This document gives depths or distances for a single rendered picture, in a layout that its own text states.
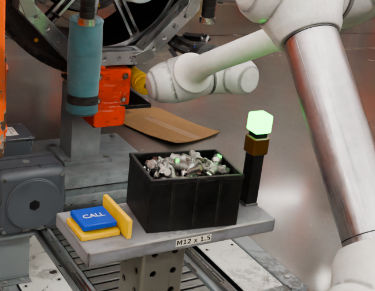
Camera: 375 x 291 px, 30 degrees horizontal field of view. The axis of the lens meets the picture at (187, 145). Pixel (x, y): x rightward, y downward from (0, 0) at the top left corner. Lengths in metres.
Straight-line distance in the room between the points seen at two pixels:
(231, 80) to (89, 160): 0.64
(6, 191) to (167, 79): 0.47
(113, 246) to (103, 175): 0.87
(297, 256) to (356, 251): 1.22
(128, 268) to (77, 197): 0.70
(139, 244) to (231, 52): 0.52
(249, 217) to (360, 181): 0.42
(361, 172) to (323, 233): 1.36
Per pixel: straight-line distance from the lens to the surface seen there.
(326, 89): 1.20
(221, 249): 2.13
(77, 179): 2.17
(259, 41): 1.60
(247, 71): 1.79
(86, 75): 1.85
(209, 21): 1.86
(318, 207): 2.68
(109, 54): 2.01
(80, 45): 1.83
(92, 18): 1.72
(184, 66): 1.72
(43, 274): 1.95
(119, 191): 2.21
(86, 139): 2.24
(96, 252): 1.32
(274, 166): 2.98
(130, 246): 1.35
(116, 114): 2.06
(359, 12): 1.37
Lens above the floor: 1.12
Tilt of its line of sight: 21 degrees down
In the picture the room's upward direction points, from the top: 7 degrees clockwise
